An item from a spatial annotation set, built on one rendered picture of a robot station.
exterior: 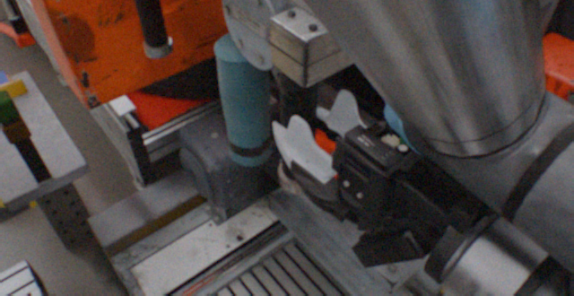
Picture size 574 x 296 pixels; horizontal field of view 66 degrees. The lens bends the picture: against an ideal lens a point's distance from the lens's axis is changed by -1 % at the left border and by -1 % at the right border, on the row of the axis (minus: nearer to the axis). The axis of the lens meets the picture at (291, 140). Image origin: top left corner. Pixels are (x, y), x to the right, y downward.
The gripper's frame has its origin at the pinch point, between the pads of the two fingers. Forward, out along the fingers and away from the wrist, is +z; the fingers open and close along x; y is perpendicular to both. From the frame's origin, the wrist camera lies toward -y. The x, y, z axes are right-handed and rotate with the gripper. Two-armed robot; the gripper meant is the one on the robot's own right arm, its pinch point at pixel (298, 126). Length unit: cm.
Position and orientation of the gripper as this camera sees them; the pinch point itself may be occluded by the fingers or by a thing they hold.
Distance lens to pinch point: 46.1
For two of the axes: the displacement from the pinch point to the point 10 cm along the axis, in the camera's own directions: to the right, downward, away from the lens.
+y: 0.0, -7.1, -7.0
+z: -6.3, -5.5, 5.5
